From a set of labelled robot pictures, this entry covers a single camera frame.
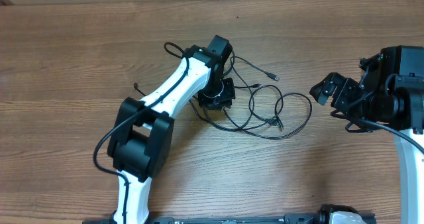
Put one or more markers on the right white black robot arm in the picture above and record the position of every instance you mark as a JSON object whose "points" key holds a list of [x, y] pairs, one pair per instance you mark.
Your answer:
{"points": [[389, 96]]}

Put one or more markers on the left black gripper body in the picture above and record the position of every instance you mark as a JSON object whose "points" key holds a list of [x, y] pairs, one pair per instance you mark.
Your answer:
{"points": [[226, 95]]}

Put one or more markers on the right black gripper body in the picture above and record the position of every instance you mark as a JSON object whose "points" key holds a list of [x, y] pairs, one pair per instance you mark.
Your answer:
{"points": [[349, 101]]}

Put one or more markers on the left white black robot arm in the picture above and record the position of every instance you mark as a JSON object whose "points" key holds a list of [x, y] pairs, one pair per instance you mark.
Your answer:
{"points": [[136, 148]]}

